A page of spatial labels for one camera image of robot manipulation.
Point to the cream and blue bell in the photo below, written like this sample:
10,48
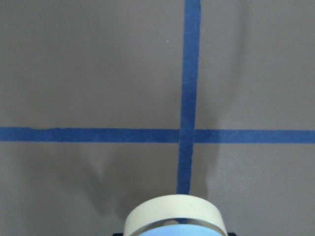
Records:
175,215

